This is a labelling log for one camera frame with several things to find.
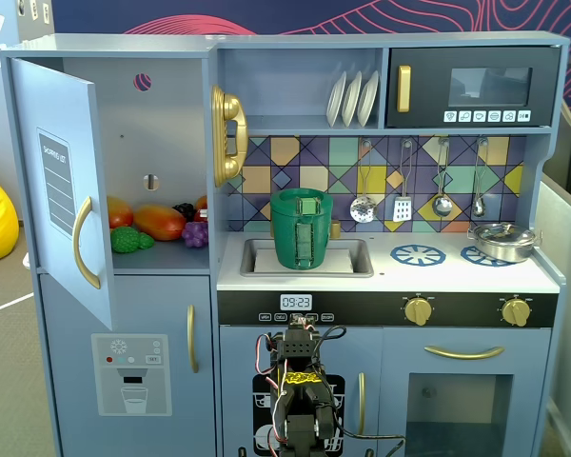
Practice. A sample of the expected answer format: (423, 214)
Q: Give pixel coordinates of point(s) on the blue fridge door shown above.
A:
(43, 105)

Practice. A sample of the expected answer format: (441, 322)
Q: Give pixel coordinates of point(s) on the steel spoon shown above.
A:
(478, 207)

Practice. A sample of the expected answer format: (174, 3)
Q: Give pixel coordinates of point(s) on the grey sink basin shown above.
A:
(361, 266)

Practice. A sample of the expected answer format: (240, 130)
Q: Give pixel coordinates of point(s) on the gold toy faucet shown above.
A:
(336, 229)

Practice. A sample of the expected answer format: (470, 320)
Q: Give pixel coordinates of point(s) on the gold toy phone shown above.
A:
(228, 109)

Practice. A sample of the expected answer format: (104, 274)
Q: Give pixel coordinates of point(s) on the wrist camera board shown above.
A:
(299, 323)

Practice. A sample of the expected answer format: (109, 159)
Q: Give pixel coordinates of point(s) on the red orange toy fruit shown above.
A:
(201, 207)

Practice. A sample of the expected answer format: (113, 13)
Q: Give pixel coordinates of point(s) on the white toy plate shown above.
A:
(335, 102)
(350, 100)
(367, 97)

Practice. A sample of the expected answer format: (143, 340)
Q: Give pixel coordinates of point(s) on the small toy mango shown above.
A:
(119, 212)

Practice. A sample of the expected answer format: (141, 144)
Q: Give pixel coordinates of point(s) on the green toy vegetable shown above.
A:
(126, 239)

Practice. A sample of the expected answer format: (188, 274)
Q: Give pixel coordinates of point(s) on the steel slotted spatula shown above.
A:
(402, 209)

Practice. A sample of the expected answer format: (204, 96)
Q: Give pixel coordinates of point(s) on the dark toy blackberry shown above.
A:
(184, 211)

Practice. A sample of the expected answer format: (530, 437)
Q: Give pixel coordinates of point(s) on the large toy mango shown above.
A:
(159, 223)

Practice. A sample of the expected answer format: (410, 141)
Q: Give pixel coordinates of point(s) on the green recipient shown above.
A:
(281, 247)

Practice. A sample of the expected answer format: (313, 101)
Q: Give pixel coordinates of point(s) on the steel skimmer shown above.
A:
(364, 209)

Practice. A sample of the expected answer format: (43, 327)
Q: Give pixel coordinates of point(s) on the steel pot with lid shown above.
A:
(502, 243)

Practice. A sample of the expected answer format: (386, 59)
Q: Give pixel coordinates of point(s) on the grey desk divider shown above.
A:
(561, 285)

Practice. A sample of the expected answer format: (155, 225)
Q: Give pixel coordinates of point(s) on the black toy microwave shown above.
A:
(423, 57)

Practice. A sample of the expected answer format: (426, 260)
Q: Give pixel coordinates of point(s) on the gold stove knob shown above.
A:
(418, 310)
(515, 311)

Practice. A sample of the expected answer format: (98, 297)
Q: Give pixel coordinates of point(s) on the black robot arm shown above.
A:
(300, 343)

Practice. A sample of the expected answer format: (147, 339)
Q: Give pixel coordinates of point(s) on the steel ladle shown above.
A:
(441, 204)

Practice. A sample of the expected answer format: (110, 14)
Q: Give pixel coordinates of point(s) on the purple toy grapes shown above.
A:
(195, 234)

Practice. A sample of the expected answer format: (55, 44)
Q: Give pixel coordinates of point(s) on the blue toy kitchen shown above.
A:
(162, 304)

